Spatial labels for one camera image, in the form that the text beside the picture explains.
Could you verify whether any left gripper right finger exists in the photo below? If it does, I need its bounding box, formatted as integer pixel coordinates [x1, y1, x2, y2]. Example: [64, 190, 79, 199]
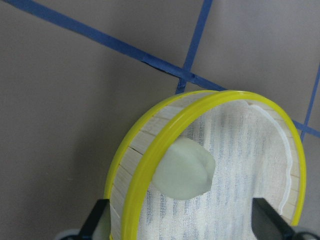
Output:
[251, 198, 295, 240]

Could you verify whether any yellow bamboo steamer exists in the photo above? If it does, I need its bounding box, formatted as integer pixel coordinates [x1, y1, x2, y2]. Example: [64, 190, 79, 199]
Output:
[104, 90, 306, 240]

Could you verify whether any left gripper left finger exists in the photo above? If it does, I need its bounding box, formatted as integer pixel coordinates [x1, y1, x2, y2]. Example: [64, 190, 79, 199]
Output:
[77, 199, 111, 240]

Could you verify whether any white steamed bun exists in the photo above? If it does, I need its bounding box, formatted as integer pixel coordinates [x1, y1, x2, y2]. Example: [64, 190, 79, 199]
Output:
[151, 137, 216, 201]

